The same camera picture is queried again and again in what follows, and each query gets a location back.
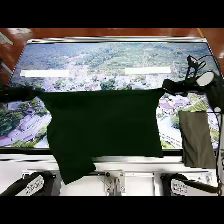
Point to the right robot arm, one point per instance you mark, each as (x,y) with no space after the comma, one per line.
(215,90)

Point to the silver frame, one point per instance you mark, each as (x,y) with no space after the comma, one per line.
(133,165)

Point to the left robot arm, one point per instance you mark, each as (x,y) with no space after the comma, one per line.
(18,93)

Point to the dark green T-shirt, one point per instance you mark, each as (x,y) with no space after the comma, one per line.
(103,126)

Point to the grey garment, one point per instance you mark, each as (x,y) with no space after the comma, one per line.
(197,140)

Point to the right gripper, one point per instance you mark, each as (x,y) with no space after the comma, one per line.
(174,87)

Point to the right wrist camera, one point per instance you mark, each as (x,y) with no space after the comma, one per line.
(191,66)

